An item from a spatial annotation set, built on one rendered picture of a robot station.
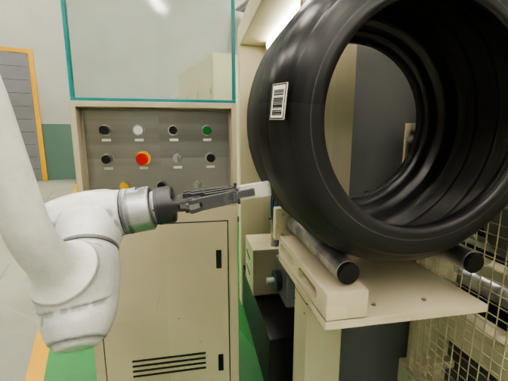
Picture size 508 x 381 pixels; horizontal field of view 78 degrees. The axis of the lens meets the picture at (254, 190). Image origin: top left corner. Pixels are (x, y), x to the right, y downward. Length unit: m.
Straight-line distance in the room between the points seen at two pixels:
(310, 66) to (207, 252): 0.85
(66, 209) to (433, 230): 0.68
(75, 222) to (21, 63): 8.98
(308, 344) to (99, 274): 0.80
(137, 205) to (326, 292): 0.39
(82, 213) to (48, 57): 8.99
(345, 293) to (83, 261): 0.46
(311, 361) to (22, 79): 9.00
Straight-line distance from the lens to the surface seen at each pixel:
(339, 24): 0.59
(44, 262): 0.50
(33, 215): 0.47
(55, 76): 9.48
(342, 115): 0.98
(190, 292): 1.29
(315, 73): 0.56
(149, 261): 1.24
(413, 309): 0.77
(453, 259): 0.81
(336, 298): 0.65
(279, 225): 0.93
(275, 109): 0.55
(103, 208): 0.63
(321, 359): 1.23
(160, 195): 0.62
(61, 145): 9.39
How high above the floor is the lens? 1.16
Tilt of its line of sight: 10 degrees down
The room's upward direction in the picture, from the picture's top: straight up
